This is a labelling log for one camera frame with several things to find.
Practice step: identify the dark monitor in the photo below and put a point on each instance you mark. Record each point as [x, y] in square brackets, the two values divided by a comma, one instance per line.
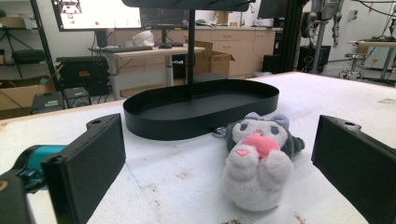
[162, 18]

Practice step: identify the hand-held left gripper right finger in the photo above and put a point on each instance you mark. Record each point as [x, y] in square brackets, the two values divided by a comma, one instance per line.
[358, 168]

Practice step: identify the chrome stool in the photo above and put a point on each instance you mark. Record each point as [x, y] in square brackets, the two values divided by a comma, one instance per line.
[353, 65]

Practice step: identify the open cardboard box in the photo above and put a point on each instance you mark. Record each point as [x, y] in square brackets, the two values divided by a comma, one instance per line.
[218, 63]

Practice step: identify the white crumpled cloth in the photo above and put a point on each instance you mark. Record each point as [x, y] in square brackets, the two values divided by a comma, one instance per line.
[144, 39]

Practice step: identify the wooden desk with white legs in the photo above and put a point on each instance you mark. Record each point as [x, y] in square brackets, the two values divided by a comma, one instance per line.
[149, 53]

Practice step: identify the large lit monitor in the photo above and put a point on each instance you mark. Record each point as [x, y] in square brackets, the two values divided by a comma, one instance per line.
[99, 15]

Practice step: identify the wooden side table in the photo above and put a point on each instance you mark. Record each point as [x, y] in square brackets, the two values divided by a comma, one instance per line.
[376, 43]

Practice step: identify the black oval tray stand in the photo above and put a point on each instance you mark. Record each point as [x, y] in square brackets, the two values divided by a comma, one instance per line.
[174, 127]

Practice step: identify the wooden cabinets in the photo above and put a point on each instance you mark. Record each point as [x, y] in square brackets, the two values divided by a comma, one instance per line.
[249, 46]

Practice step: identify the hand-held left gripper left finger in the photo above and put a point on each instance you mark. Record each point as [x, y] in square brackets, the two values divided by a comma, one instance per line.
[90, 168]

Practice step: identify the black metal frame post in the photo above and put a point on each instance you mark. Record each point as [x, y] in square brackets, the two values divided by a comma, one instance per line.
[291, 37]

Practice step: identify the black metal shelf rack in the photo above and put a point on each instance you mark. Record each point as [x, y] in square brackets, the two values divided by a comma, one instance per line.
[42, 40]

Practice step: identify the black equipment case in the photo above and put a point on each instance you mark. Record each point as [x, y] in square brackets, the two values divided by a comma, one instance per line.
[82, 76]

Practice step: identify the black keyboard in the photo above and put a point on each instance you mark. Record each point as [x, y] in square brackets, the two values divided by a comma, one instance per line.
[127, 49]

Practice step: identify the flat brown cardboard box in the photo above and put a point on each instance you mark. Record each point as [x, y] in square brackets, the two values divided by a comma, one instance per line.
[18, 96]

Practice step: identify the black computer tower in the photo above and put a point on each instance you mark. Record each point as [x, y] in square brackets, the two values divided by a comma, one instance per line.
[77, 97]
[46, 103]

